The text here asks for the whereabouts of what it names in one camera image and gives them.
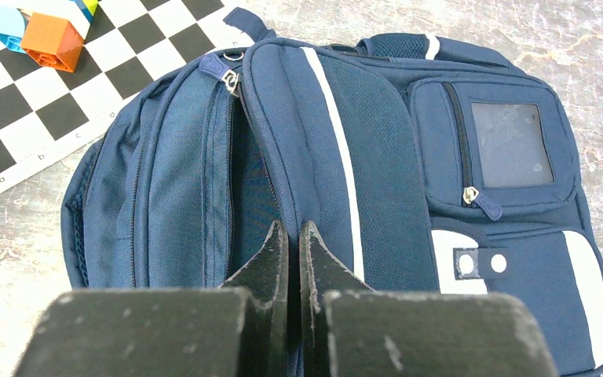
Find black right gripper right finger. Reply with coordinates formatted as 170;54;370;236
299;222;557;376

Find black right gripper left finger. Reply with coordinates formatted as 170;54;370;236
15;221;289;376

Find navy blue student backpack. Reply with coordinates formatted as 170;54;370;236
61;8;603;376

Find black white chessboard mat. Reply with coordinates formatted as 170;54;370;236
0;1;249;194

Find orange brown toy block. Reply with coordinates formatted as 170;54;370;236
20;13;84;73

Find green toy block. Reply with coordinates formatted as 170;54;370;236
73;0;99;24

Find blue toy block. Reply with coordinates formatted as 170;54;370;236
0;1;30;54

